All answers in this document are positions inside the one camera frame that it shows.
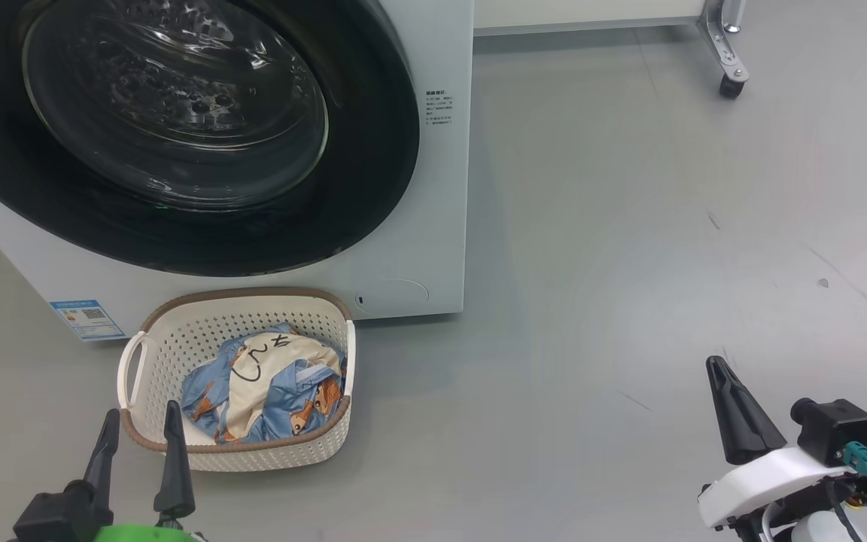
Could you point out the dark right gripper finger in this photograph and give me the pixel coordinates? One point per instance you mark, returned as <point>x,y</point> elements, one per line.
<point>742,421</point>

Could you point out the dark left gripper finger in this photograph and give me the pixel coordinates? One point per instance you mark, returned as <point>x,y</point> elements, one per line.
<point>104,452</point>
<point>174,467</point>

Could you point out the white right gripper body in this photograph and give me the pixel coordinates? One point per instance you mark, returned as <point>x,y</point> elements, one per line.
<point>765,478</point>

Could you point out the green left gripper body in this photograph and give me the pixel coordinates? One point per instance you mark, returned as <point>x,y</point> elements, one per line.
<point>140,533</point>

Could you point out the blue cartoon print garment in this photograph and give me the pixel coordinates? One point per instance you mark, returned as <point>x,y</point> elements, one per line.
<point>268,384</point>

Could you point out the black round glass washer door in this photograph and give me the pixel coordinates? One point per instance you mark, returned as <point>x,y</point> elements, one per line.
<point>177,113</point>

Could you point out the white perforated basket brown rim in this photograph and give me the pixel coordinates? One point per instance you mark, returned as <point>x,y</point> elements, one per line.
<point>170,339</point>

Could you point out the white front-load washing machine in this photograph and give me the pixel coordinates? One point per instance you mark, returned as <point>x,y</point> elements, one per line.
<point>433,226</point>

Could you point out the blue energy label sticker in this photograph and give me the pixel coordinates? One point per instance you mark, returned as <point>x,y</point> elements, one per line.
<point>87,320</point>

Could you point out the white board panel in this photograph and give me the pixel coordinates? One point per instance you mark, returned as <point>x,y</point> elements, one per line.
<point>584,13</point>

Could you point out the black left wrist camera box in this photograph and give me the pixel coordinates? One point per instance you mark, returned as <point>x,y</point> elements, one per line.
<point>65,516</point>

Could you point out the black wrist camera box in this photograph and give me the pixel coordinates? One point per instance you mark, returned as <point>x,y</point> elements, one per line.
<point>65,516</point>
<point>840,429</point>

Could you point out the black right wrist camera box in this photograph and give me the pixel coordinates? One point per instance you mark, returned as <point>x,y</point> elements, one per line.
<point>840,429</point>

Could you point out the metal frame leg with caster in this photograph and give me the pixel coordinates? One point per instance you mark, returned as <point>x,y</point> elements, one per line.
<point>723,45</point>

